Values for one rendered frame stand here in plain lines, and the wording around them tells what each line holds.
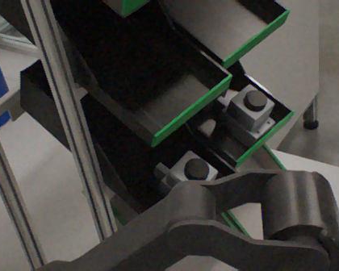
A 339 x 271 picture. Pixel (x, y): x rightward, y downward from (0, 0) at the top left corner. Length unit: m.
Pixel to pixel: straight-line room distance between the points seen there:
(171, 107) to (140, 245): 0.26
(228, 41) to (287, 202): 0.38
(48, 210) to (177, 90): 0.71
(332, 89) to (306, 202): 2.57
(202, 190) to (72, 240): 0.84
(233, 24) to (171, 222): 0.42
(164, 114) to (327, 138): 2.10
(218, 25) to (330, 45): 2.51
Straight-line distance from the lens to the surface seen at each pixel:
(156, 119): 0.77
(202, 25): 0.89
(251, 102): 0.92
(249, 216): 1.09
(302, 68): 2.59
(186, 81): 0.81
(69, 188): 1.48
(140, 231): 0.57
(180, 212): 0.53
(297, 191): 0.55
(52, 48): 0.74
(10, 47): 2.01
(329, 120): 2.93
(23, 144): 1.64
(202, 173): 0.83
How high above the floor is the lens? 1.82
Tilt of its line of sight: 38 degrees down
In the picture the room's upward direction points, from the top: 11 degrees counter-clockwise
